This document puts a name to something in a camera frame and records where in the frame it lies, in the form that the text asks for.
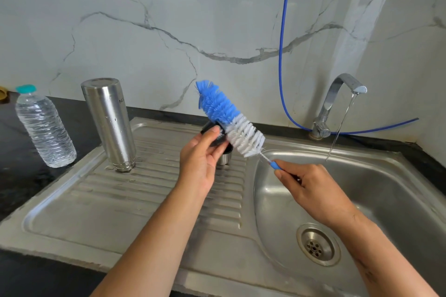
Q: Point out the person's left hand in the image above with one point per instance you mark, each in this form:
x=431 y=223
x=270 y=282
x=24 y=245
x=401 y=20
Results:
x=197 y=164

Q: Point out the person's left forearm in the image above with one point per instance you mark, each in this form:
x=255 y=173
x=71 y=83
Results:
x=156 y=248

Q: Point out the yellow brass object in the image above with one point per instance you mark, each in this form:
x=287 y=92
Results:
x=3 y=94

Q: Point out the black and steel bottle cap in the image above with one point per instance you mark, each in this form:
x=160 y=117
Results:
x=225 y=158

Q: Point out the stainless steel flask bottle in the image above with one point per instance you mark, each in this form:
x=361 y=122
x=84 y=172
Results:
x=108 y=122

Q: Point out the chrome faucet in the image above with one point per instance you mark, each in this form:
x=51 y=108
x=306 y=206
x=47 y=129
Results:
x=329 y=98

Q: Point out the stainless steel sink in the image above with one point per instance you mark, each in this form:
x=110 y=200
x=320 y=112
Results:
x=104 y=202

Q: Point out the person's right forearm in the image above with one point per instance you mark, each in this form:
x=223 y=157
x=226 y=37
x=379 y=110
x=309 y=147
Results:
x=383 y=258

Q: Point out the person's right hand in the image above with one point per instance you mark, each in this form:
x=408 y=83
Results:
x=320 y=192

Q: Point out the clear plastic water bottle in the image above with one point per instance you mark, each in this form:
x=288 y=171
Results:
x=43 y=129

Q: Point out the person's right thumb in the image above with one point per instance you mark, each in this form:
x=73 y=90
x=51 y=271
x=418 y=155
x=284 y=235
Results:
x=285 y=181

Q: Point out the round metal sink drain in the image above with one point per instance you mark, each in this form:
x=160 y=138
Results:
x=317 y=245

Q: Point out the person's left thumb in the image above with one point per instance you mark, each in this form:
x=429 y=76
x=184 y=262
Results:
x=220 y=154

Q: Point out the blue and white bottle brush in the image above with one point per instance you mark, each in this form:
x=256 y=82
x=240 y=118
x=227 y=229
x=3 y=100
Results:
x=217 y=103

